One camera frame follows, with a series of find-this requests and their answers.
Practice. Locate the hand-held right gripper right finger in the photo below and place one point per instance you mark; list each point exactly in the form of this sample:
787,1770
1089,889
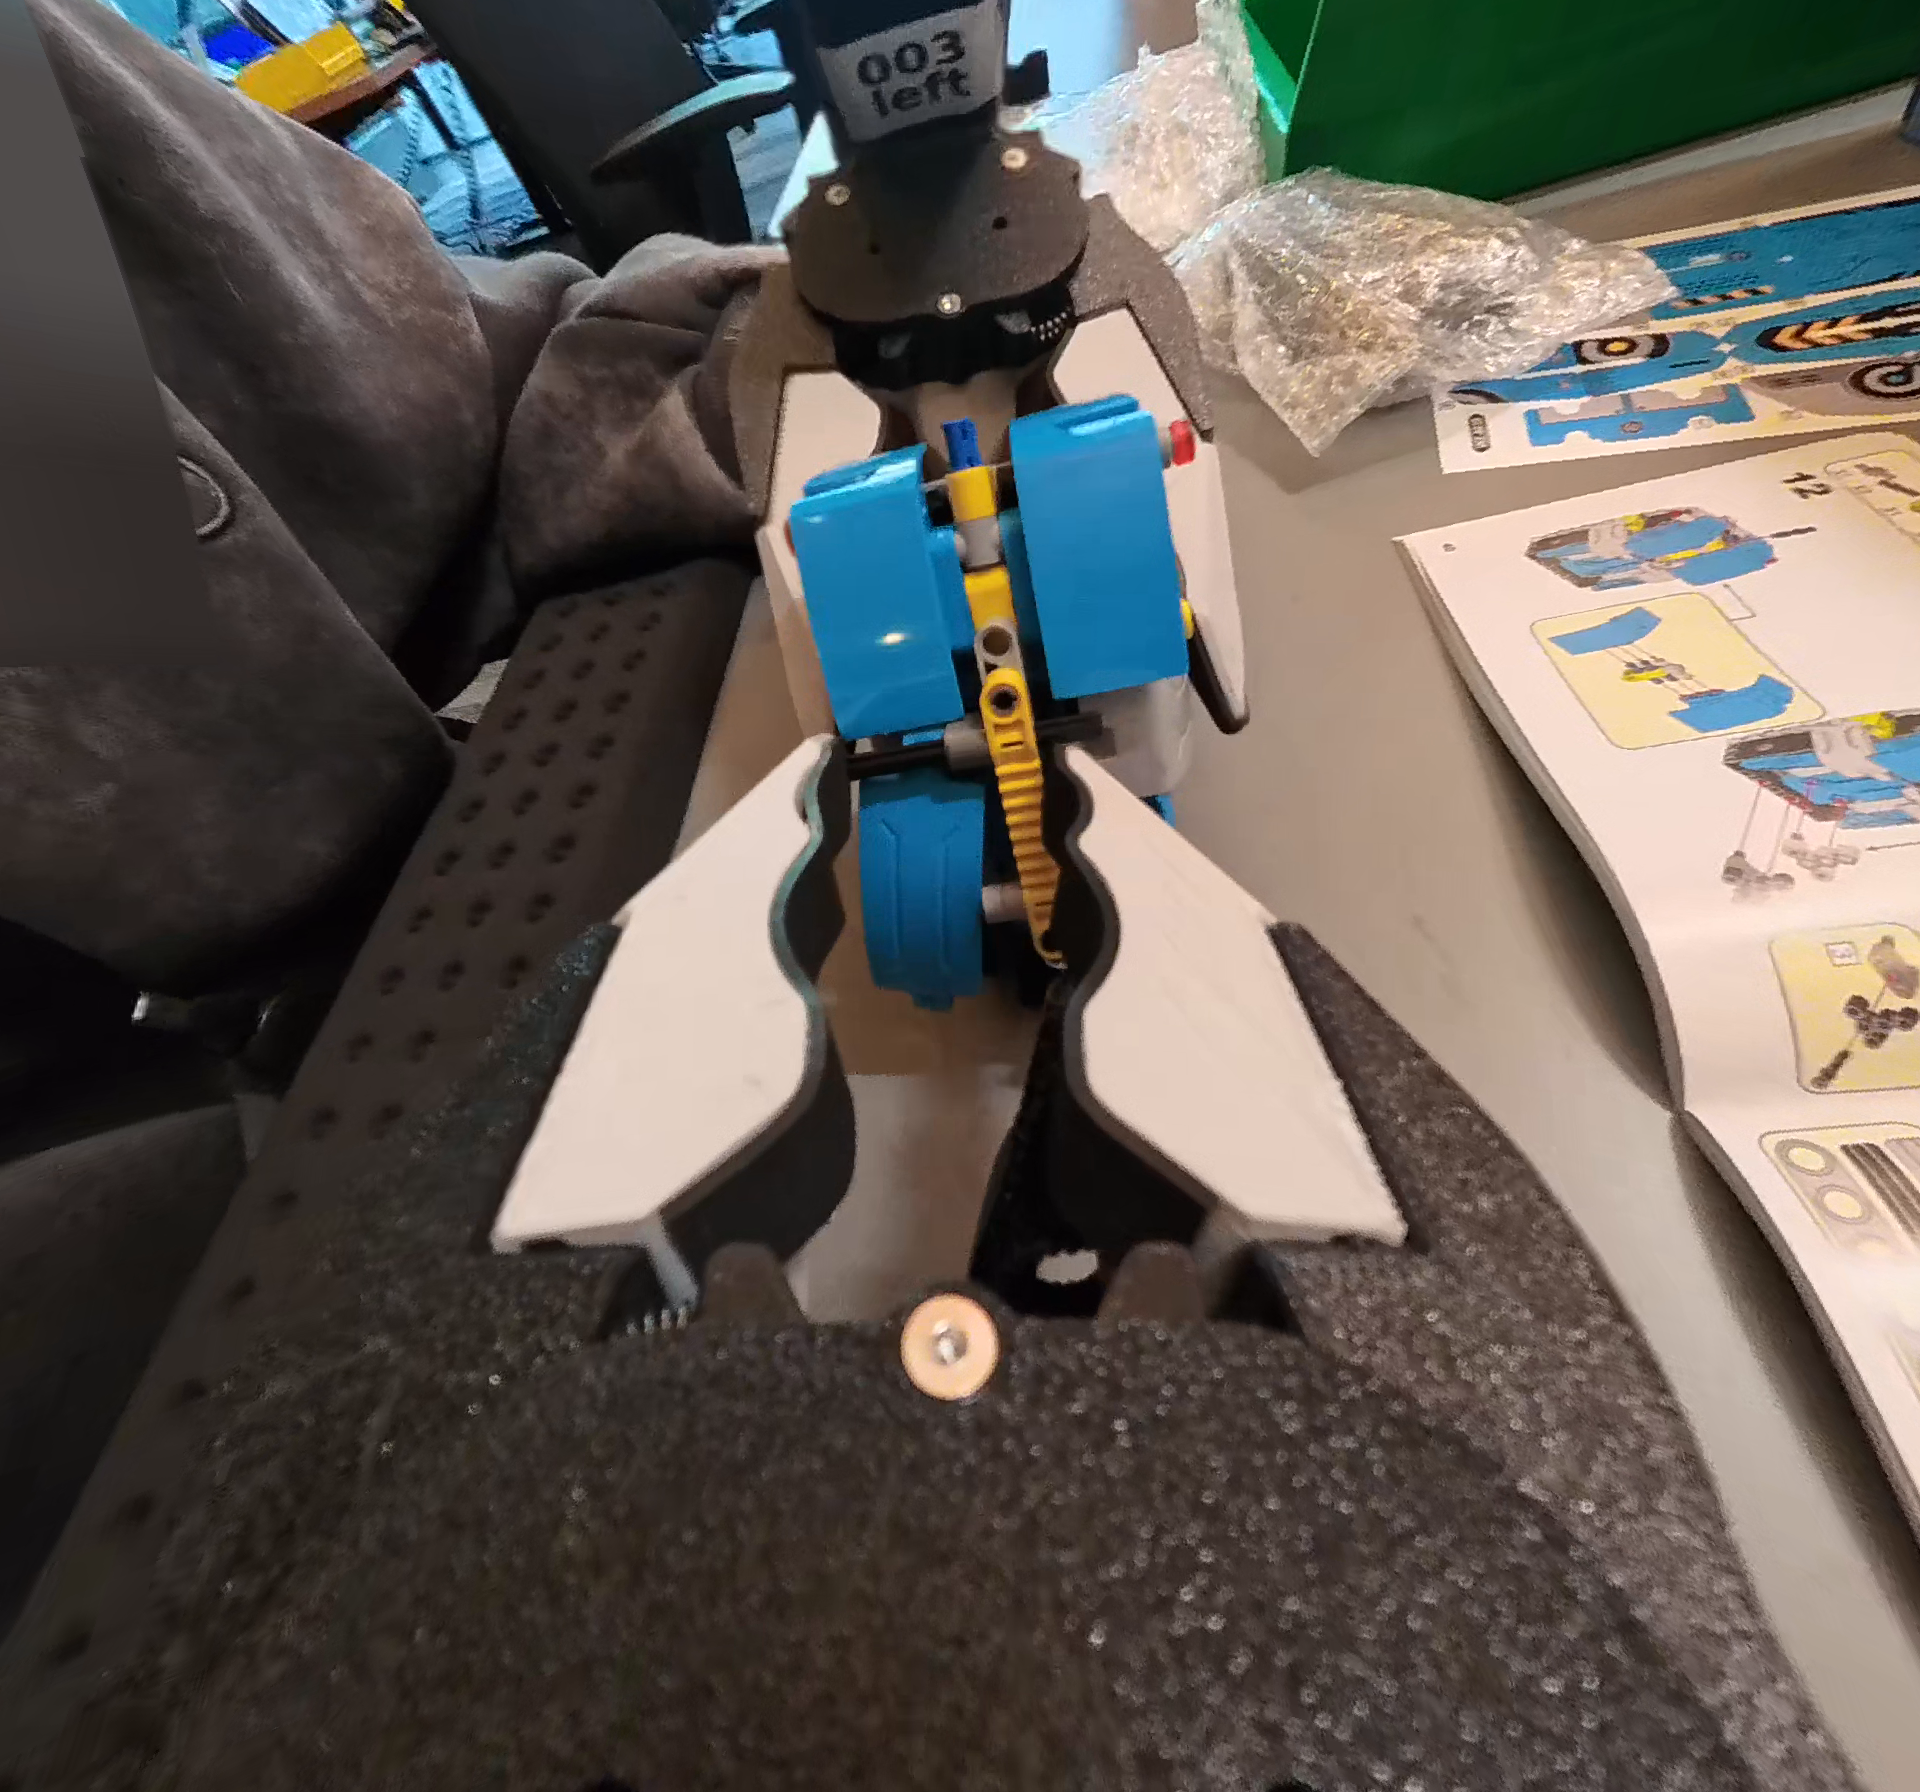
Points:
1232,1058

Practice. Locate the blue curved panel piece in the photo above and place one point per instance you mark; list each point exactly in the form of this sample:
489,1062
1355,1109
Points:
924,893

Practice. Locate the printed paper sheet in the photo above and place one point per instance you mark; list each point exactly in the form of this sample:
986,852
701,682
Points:
1651,397

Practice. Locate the green plastic bin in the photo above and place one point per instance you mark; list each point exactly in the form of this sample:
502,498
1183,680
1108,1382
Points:
1576,21

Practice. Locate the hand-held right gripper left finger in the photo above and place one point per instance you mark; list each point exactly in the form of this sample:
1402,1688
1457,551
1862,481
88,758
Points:
676,1058

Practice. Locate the grey desk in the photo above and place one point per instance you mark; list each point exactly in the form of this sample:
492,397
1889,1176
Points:
1425,773

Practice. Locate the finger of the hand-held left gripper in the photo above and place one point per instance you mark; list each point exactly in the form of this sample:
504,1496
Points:
1215,576
824,419

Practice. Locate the blue yellow toy brick model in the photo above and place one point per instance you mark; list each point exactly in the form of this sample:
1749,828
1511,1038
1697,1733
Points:
871,592

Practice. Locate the white instruction booklet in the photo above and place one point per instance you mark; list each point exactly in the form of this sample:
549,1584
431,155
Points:
1622,847

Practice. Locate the yellow plastic bin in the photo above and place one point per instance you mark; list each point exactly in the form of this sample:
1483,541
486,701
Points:
309,66

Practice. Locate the person's left forearm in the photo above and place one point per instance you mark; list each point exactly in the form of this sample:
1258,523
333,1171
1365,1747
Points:
630,382

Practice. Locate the black office chair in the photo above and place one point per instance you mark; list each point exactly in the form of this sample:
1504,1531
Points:
525,21

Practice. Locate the thin black axle rod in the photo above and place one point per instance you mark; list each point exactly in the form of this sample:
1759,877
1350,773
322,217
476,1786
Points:
901,758

